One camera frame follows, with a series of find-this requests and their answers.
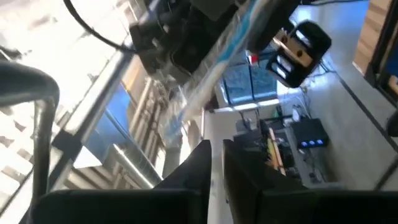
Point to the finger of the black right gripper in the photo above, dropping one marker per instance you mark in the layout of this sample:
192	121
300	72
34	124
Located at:
276	15
199	43

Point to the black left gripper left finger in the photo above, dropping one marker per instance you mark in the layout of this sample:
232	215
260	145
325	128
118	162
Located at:
124	208

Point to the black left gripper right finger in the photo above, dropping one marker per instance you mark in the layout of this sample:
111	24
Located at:
295	208

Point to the red cup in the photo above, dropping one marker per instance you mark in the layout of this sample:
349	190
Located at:
253	59

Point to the black box with blue lights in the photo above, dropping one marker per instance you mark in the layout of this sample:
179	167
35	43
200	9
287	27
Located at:
308	132

